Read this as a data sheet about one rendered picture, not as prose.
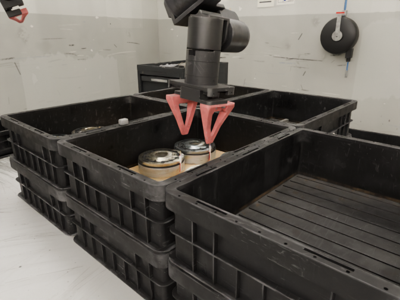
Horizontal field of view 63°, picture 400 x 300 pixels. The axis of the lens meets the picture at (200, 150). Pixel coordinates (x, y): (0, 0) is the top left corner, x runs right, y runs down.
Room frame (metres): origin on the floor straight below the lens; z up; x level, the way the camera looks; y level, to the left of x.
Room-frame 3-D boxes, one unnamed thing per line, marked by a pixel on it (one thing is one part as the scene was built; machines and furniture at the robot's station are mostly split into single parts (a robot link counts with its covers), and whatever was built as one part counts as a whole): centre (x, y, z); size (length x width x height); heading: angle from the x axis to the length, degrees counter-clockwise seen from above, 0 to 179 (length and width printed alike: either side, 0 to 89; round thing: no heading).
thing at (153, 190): (0.63, 0.03, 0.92); 0.40 x 0.30 x 0.02; 138
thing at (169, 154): (0.68, 0.09, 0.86); 0.05 x 0.05 x 0.01
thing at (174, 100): (0.57, 0.02, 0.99); 0.07 x 0.07 x 0.09; 46
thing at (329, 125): (0.92, -0.24, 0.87); 0.40 x 0.30 x 0.11; 138
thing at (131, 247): (0.63, 0.03, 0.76); 0.40 x 0.30 x 0.12; 138
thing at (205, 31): (0.57, -0.01, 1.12); 0.07 x 0.06 x 0.07; 142
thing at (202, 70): (0.56, 0.00, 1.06); 0.10 x 0.07 x 0.07; 46
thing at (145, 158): (0.68, 0.09, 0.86); 0.10 x 0.10 x 0.01
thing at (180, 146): (0.76, 0.01, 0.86); 0.10 x 0.10 x 0.01
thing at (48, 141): (0.83, 0.25, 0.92); 0.40 x 0.30 x 0.02; 138
